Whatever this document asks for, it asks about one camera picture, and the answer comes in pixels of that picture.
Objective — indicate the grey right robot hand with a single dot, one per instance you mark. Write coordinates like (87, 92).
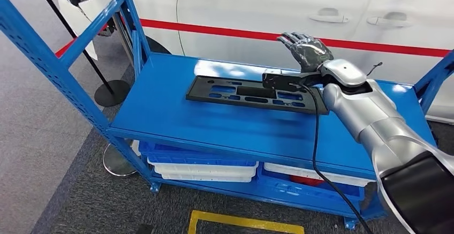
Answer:
(308, 51)

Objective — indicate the black plastic panel part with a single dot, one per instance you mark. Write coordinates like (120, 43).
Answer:
(198, 96)

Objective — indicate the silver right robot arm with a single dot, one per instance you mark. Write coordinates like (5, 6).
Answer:
(372, 119)

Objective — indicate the blue metal shelf rack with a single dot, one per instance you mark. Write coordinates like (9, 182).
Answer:
(159, 111)

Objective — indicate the white car with red stripe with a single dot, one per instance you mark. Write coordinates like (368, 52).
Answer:
(248, 5)

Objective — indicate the red item in bin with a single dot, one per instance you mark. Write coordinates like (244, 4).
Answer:
(305, 181)

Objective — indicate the white plastic bin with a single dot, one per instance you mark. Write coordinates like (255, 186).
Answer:
(205, 170)
(205, 179)
(340, 179)

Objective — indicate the blue plastic bin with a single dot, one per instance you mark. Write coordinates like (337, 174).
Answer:
(301, 193)
(198, 156)

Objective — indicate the black stanchion base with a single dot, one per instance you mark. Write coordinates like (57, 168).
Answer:
(111, 96)

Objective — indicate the red barrier belt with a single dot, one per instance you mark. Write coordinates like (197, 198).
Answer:
(65, 48)

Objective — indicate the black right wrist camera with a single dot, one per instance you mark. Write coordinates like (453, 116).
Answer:
(280, 81)

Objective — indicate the black stanchion post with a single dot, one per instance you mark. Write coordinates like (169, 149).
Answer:
(71, 33)

